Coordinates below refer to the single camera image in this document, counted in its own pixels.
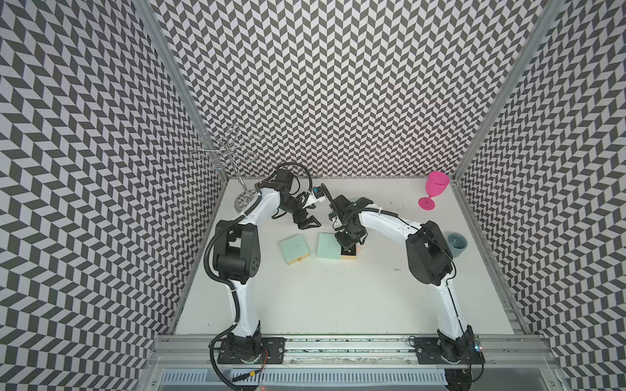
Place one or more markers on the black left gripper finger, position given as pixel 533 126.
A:
pixel 305 222
pixel 312 222

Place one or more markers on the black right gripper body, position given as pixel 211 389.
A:
pixel 350 234

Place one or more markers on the silver metal jewelry stand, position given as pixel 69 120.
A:
pixel 228 151

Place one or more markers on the teal round dish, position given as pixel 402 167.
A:
pixel 457 244

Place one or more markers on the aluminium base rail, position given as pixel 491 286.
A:
pixel 346 351

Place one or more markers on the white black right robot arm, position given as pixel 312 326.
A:
pixel 430 262

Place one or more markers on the pink plastic goblet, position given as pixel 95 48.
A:
pixel 436 184

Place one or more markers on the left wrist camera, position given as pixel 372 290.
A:
pixel 314 196

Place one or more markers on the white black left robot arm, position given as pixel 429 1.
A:
pixel 233 254

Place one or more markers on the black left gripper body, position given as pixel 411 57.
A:
pixel 293 205

